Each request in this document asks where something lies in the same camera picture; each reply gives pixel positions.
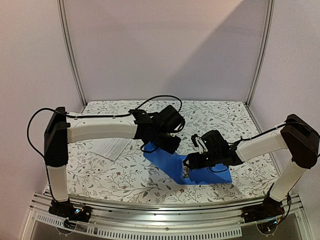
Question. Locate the white printed paper sheets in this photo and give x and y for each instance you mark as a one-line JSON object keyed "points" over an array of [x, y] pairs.
{"points": [[109, 148]]}

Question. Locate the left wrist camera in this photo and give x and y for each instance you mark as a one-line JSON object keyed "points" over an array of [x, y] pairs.
{"points": [[170, 120]]}

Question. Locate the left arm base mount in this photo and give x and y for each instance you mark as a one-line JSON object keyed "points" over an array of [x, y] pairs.
{"points": [[71, 213]]}

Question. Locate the aluminium front rail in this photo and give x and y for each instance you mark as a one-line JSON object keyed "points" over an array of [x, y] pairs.
{"points": [[142, 215]]}

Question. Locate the floral patterned table mat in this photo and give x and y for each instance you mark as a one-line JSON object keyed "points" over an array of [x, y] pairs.
{"points": [[132, 178]]}

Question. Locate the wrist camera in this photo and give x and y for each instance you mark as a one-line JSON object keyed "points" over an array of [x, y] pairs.
{"points": [[170, 120], [211, 143]]}

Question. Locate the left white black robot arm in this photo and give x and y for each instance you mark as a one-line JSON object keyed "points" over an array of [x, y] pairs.
{"points": [[158, 128]]}

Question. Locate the perforated white cable tray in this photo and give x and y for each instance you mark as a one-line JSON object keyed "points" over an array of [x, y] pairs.
{"points": [[53, 228]]}

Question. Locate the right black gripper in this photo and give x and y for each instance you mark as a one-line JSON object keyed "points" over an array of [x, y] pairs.
{"points": [[197, 161]]}

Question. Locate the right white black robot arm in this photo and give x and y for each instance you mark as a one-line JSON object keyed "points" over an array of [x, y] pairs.
{"points": [[294, 135]]}

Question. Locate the blue folder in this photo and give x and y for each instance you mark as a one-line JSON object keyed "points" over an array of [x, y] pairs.
{"points": [[171, 164]]}

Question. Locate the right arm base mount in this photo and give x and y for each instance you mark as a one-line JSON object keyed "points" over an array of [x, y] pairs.
{"points": [[267, 215]]}

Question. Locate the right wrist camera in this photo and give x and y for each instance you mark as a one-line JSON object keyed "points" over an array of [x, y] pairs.
{"points": [[211, 143]]}

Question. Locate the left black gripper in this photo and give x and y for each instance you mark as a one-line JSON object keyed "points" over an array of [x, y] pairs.
{"points": [[168, 144]]}

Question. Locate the chrome lever arch clip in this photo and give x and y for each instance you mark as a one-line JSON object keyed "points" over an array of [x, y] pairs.
{"points": [[185, 172]]}

